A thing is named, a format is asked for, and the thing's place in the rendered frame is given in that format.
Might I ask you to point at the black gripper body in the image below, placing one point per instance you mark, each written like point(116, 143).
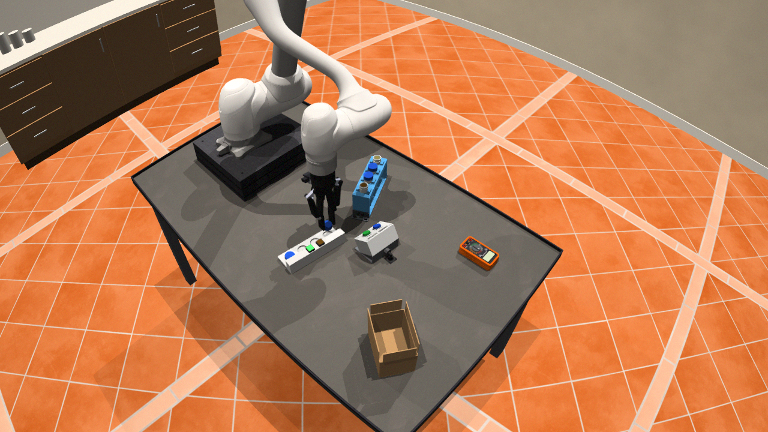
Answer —
point(322, 182)

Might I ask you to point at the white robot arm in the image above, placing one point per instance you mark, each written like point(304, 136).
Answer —
point(244, 105)

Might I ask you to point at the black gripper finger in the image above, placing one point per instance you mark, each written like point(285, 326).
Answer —
point(333, 199)
point(317, 209)

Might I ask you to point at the dark grey table edge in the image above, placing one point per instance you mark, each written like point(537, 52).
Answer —
point(290, 353)

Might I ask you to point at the orange digital multimeter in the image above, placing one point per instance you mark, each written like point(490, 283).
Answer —
point(479, 253)

